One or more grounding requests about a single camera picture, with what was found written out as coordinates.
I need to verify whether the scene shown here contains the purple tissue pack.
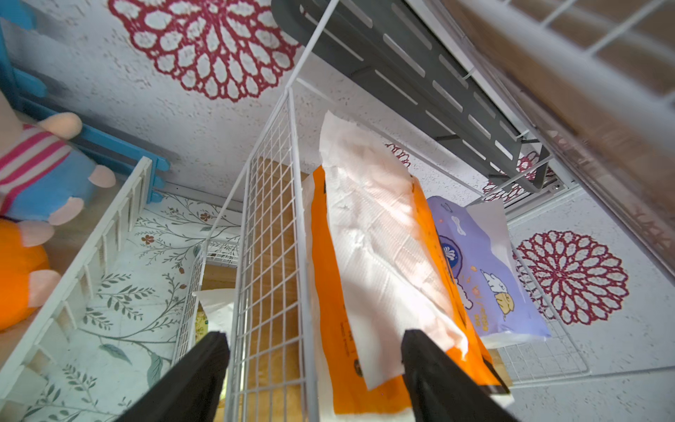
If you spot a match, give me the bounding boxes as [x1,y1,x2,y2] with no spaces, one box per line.
[427,196,551,349]

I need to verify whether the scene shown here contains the green tissue pack left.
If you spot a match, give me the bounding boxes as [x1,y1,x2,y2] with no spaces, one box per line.
[194,288,236,342]

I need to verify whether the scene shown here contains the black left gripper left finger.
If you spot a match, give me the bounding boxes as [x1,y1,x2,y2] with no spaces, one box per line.
[119,332,230,422]

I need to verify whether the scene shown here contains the blue white toy crib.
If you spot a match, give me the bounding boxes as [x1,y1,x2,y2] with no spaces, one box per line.
[0,0,172,422]

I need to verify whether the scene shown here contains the orange tissue pack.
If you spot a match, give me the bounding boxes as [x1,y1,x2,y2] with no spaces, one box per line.
[303,113,513,421]

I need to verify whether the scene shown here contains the white wire wooden shelf rack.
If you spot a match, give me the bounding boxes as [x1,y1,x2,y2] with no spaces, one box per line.
[201,1,674,421]

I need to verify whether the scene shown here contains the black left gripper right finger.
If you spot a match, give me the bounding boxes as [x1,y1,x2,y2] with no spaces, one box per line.
[401,330,515,421]

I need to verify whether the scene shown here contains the plush doll orange shorts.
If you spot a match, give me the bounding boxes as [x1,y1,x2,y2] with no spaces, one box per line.
[1,218,61,330]

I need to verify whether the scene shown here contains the plush doll blue shorts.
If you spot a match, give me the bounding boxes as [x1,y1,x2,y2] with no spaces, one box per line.
[1,96,116,226]

